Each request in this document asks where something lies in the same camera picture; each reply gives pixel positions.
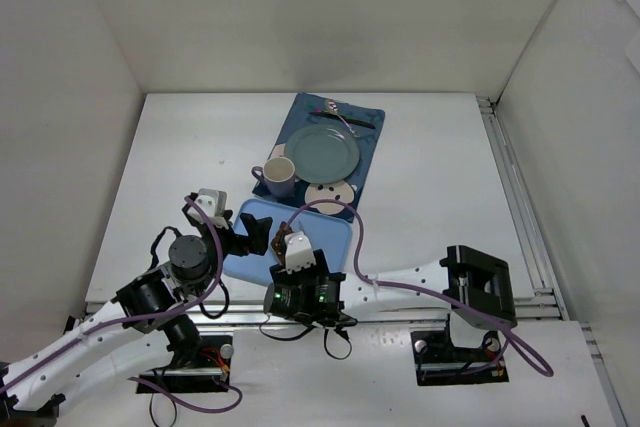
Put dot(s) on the lavender ceramic mug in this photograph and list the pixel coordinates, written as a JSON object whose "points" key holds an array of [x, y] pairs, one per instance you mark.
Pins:
{"points": [[277, 175]]}

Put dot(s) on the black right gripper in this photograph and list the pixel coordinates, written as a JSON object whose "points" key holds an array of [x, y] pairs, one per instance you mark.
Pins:
{"points": [[298, 273]]}

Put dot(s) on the teal green ceramic plate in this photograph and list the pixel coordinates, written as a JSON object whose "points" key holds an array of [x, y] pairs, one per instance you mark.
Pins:
{"points": [[322, 153]]}

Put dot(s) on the silver metal spoon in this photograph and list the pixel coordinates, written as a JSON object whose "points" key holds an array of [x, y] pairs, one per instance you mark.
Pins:
{"points": [[332, 109]]}

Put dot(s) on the aluminium right side rail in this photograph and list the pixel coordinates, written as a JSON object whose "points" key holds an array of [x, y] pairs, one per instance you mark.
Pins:
{"points": [[536, 257]]}

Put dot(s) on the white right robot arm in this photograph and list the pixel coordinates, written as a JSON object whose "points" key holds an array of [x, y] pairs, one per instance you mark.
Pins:
{"points": [[472, 284]]}

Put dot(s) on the light blue plastic tray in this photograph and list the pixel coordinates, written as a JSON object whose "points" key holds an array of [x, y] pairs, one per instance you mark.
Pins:
{"points": [[247, 277]]}

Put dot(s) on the dark blue bear placemat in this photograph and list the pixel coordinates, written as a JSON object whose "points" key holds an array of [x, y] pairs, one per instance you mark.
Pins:
{"points": [[344, 192]]}

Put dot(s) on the silver metal tongs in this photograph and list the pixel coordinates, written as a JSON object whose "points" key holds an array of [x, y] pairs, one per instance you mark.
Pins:
{"points": [[281, 254]]}

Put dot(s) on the black handled knife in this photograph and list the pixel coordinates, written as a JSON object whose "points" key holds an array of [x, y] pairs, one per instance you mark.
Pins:
{"points": [[347, 119]]}

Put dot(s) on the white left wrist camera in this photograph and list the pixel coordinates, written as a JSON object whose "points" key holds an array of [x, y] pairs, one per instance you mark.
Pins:
{"points": [[207, 203]]}

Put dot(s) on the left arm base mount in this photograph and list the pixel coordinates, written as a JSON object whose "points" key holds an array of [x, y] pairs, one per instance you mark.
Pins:
{"points": [[207, 372]]}

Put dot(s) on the aluminium table edge rail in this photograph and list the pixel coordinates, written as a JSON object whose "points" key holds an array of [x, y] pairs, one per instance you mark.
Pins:
{"points": [[252, 314]]}

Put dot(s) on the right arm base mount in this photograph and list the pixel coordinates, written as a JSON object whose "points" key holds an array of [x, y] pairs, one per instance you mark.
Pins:
{"points": [[438, 362]]}

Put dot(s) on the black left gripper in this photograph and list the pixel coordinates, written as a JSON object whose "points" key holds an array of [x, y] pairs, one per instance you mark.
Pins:
{"points": [[240, 239]]}

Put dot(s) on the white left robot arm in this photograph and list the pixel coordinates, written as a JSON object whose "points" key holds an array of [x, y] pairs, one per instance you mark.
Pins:
{"points": [[145, 326]]}

